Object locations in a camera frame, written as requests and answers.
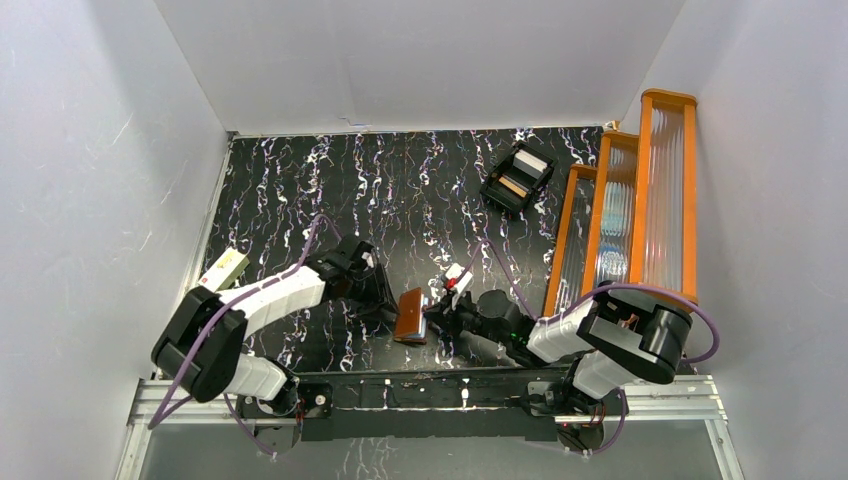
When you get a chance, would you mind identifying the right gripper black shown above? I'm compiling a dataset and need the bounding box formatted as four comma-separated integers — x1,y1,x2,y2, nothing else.
424,286,509,346

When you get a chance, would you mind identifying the brown leather card holder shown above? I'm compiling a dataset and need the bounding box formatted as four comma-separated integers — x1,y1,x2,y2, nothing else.
393,287,428,344

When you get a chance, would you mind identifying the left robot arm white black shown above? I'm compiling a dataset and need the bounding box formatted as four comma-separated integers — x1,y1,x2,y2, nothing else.
151,235,399,416

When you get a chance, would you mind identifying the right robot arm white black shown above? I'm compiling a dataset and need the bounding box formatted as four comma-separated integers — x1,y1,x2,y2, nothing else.
422,281,693,414

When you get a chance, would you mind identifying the black plastic card box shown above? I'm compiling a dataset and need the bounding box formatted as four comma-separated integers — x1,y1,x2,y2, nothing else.
480,141,558,215

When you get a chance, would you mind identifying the stack of cards in box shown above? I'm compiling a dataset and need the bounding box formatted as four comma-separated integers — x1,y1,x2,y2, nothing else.
512,149,549,179

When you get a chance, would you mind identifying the small white green box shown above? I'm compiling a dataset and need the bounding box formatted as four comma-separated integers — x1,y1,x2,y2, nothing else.
196,247,249,292

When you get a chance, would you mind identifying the orange wooden tiered rack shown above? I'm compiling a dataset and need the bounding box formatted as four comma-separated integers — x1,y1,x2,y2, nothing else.
542,89,698,317

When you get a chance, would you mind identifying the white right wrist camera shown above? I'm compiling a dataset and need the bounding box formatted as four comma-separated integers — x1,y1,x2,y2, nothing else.
441,263,473,309

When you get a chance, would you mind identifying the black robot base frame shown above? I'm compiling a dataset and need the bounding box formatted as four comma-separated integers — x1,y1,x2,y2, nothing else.
236,366,622,448

